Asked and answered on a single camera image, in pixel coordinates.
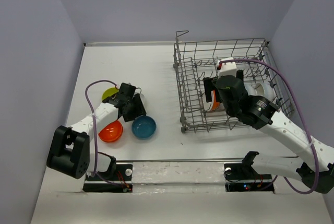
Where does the lime green bowl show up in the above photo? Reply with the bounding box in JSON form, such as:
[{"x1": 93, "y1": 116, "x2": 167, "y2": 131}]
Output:
[{"x1": 102, "y1": 87, "x2": 118, "y2": 101}]

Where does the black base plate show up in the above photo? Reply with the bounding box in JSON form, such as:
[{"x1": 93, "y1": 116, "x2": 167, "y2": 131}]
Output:
[
  {"x1": 82, "y1": 162, "x2": 133, "y2": 193},
  {"x1": 223, "y1": 151, "x2": 275, "y2": 193}
]

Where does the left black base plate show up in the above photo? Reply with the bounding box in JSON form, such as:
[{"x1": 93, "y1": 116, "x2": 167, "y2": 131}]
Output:
[{"x1": 82, "y1": 162, "x2": 133, "y2": 193}]

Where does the white square bowl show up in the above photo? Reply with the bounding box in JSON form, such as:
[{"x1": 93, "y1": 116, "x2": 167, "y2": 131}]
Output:
[{"x1": 138, "y1": 92, "x2": 146, "y2": 107}]

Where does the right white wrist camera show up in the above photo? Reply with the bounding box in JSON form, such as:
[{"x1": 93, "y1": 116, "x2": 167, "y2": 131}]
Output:
[{"x1": 216, "y1": 57, "x2": 237, "y2": 77}]

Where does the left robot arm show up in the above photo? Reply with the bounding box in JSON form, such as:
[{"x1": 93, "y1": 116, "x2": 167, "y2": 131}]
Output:
[{"x1": 46, "y1": 83, "x2": 146, "y2": 180}]

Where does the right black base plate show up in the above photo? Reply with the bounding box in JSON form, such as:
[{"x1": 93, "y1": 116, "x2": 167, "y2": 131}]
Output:
[{"x1": 223, "y1": 151, "x2": 275, "y2": 193}]

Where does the yellow striped bowl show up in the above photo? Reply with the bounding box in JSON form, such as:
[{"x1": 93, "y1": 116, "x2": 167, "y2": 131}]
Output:
[{"x1": 202, "y1": 90, "x2": 221, "y2": 112}]

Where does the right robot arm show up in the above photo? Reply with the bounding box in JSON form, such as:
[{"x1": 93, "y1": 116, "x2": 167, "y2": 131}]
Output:
[{"x1": 203, "y1": 75, "x2": 333, "y2": 194}]

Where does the grey wire dish rack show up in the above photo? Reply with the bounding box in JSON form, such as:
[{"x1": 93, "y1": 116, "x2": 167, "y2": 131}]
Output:
[{"x1": 173, "y1": 31, "x2": 294, "y2": 133}]

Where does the blue bowl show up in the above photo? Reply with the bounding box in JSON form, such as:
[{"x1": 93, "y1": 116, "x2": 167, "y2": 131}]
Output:
[{"x1": 131, "y1": 115, "x2": 157, "y2": 139}]

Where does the orange bowl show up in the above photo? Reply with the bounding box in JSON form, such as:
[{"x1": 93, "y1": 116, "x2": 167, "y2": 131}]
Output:
[{"x1": 99, "y1": 121, "x2": 123, "y2": 143}]

